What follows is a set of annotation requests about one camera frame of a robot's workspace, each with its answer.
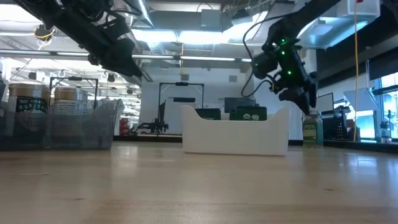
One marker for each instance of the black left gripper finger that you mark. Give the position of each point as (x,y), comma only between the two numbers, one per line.
(122,59)

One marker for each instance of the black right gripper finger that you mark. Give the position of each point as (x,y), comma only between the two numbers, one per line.
(313,90)
(297,98)

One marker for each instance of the green-lid glass spice jar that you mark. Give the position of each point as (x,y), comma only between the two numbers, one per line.
(312,133)

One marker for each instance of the black spice tin green label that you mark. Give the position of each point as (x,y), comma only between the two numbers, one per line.
(208,114)
(250,113)

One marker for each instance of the tan-lid jar white label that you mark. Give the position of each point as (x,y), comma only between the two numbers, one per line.
(70,105)

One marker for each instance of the white plastic bin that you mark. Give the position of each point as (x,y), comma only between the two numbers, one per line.
(236,137)

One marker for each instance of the tan-lid jar black label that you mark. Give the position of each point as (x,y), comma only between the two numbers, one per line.
(28,102)

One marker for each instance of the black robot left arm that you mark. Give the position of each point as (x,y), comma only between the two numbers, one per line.
(46,15)

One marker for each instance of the black background robot arm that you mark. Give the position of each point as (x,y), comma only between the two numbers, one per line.
(152,127)

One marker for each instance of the black mesh cart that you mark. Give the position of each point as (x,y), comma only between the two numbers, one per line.
(335,127)

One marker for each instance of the white angled panel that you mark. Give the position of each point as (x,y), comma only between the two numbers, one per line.
(363,99)

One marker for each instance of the black computer monitor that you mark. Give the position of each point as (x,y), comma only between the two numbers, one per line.
(241,102)

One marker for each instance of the white cloth cover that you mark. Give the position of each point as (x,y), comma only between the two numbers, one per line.
(119,118)

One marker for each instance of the red object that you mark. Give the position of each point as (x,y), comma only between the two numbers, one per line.
(124,127)

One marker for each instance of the grey translucent plastic bin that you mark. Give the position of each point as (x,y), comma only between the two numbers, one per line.
(93,133)

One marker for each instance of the long ceiling light strip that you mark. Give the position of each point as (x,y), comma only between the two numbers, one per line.
(205,58)

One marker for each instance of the small clear bottle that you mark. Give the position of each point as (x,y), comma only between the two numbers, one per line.
(385,133)

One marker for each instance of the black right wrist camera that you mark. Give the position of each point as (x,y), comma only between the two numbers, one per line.
(264,65)

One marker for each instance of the silver round air duct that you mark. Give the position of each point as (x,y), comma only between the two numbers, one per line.
(140,12)

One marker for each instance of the grey wall vent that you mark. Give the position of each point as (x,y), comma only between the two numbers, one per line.
(184,77)
(233,78)

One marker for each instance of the black aluminium table frame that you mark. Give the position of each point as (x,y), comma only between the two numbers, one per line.
(367,146)

